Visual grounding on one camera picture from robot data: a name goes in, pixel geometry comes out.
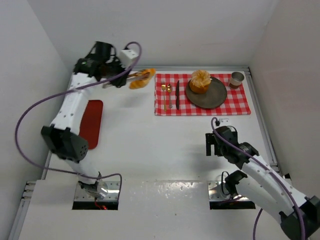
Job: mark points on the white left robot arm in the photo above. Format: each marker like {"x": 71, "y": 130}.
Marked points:
{"x": 63, "y": 135}

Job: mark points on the orange bread roll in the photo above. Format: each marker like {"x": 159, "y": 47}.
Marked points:
{"x": 140, "y": 79}

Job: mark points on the silver metal tongs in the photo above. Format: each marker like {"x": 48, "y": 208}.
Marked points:
{"x": 107, "y": 85}

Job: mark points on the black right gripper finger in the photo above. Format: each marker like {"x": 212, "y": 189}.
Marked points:
{"x": 210, "y": 139}
{"x": 208, "y": 150}

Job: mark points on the metal cup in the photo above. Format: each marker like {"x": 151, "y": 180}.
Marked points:
{"x": 236, "y": 80}

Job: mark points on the gold fork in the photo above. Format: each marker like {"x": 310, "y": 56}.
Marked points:
{"x": 164, "y": 89}

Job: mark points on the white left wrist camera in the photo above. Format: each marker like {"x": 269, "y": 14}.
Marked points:
{"x": 127, "y": 57}

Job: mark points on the sugared round bread bun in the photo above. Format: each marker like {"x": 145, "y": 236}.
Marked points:
{"x": 200, "y": 81}

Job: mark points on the black knife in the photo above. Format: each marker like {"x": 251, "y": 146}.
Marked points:
{"x": 177, "y": 94}

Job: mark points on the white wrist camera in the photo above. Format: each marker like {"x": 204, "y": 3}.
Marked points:
{"x": 127, "y": 57}
{"x": 223, "y": 120}

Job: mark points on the dark round plate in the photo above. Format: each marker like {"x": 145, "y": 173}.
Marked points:
{"x": 214, "y": 97}

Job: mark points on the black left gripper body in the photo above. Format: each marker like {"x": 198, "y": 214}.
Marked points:
{"x": 119, "y": 78}

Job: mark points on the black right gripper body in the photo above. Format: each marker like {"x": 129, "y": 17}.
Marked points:
{"x": 210, "y": 144}

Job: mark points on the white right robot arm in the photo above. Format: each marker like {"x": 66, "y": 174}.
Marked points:
{"x": 297, "y": 214}

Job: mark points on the red checkered cloth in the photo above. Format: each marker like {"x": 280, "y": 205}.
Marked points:
{"x": 236, "y": 102}

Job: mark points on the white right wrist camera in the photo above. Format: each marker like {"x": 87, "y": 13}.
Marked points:
{"x": 223, "y": 120}

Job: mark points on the red serving tray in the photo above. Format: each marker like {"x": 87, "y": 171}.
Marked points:
{"x": 90, "y": 124}

